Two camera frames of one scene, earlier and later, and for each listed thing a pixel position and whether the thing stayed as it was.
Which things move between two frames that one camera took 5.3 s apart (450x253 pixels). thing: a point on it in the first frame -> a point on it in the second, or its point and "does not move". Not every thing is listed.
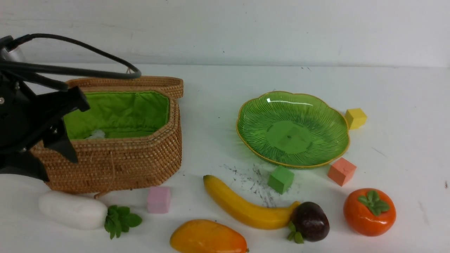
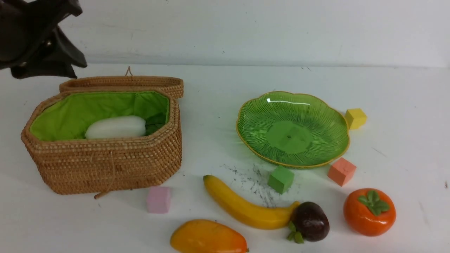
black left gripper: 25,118 -> 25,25
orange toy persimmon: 370,212 does not move
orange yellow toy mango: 201,236 does not move
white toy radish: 74,211 -> 125,126
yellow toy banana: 264,218 does not move
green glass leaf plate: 292,130 does not move
